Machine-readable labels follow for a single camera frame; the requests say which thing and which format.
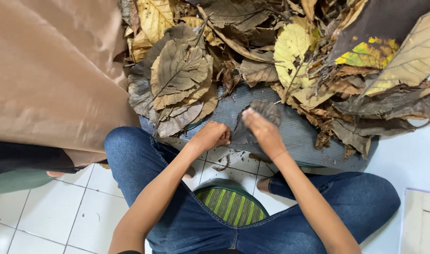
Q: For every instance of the person's right hand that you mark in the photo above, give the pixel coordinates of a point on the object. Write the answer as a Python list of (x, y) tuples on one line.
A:
[(266, 136)]

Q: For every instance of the person's left hand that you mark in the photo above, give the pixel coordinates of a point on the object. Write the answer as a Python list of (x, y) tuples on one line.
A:
[(207, 136)]

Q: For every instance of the person's right fingers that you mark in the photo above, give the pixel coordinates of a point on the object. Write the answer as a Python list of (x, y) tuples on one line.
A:
[(251, 118)]

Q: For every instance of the person's left fingers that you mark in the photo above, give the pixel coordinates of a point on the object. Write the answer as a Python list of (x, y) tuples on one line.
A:
[(224, 136)]

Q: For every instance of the dark grey dry leaf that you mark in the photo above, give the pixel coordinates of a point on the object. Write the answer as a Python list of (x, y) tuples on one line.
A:
[(268, 109)]

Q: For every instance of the small curved twig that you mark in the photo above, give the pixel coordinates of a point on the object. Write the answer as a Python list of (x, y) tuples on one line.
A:
[(224, 165)]

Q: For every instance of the person's left foot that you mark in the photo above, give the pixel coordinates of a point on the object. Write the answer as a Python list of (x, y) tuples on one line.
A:
[(191, 173)]

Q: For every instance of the grey ribbed mat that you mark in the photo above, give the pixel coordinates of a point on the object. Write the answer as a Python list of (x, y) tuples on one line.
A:
[(299, 137)]

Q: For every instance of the person's right foot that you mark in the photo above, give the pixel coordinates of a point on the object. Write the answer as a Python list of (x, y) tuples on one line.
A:
[(263, 184)]

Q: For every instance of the green striped stool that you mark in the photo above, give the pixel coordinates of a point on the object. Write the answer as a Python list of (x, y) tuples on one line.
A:
[(230, 204)]

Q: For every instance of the pile of dry leaves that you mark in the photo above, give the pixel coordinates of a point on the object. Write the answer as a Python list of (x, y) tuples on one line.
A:
[(257, 42)]

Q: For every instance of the large brown veined leaf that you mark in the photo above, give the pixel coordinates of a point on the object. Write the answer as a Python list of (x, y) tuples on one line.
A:
[(179, 72)]

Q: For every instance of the large yellow dry leaf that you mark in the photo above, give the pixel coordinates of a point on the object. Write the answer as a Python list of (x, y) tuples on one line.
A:
[(293, 49)]

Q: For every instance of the person's blue jeans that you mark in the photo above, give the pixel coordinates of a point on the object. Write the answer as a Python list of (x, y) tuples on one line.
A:
[(342, 201)]

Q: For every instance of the dark leaf with yellow-green patch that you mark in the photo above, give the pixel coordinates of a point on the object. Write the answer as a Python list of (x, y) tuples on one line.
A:
[(373, 38)]

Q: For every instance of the white cardboard sheet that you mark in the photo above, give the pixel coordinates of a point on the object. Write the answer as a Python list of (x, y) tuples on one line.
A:
[(421, 222)]

